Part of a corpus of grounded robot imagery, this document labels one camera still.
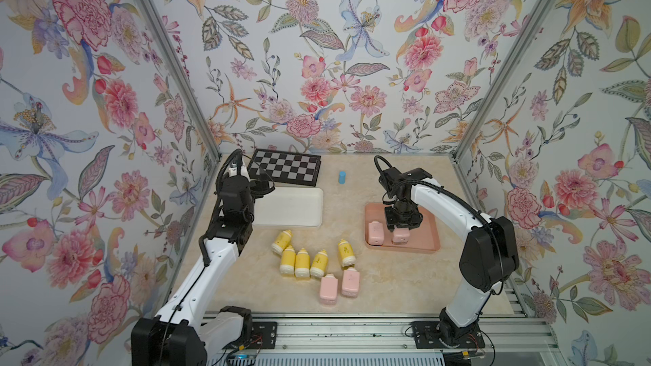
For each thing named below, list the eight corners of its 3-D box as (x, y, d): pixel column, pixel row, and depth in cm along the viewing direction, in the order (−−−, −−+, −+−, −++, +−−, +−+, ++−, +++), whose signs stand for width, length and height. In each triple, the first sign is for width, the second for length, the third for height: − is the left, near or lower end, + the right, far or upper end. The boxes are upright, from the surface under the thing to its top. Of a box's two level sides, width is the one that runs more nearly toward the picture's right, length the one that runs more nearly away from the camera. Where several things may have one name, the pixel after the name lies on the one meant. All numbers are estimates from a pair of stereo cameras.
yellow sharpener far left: (273, 254, 91) (270, 246, 85) (286, 235, 96) (283, 225, 90) (284, 260, 90) (281, 251, 84) (296, 240, 95) (294, 231, 89)
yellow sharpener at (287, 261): (281, 278, 86) (279, 271, 81) (284, 253, 91) (282, 245, 86) (295, 278, 86) (293, 271, 81) (297, 253, 91) (295, 245, 86)
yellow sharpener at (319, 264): (310, 278, 86) (309, 270, 80) (318, 256, 91) (317, 247, 85) (322, 282, 85) (322, 274, 79) (330, 260, 90) (330, 251, 84)
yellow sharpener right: (344, 272, 87) (345, 264, 81) (336, 250, 92) (337, 240, 86) (354, 269, 88) (357, 260, 82) (346, 247, 93) (348, 237, 87)
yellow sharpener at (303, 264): (296, 281, 86) (294, 273, 80) (298, 256, 91) (296, 247, 86) (309, 281, 86) (308, 273, 80) (310, 256, 91) (309, 247, 86)
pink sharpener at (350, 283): (341, 297, 82) (342, 291, 77) (340, 274, 87) (341, 267, 81) (358, 297, 82) (361, 291, 77) (357, 274, 87) (359, 267, 82)
